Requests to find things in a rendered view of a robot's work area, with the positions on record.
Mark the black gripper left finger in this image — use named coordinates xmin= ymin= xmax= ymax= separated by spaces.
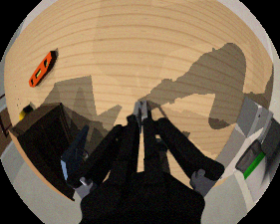
xmin=67 ymin=102 xmax=141 ymax=210

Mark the yellow tape measure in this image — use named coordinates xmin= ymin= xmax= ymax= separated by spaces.
xmin=19 ymin=105 xmax=33 ymax=120

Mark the orange spirit level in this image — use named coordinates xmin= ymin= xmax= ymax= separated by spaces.
xmin=29 ymin=51 xmax=56 ymax=88

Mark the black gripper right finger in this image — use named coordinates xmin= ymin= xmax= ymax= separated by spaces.
xmin=141 ymin=100 xmax=225 ymax=211

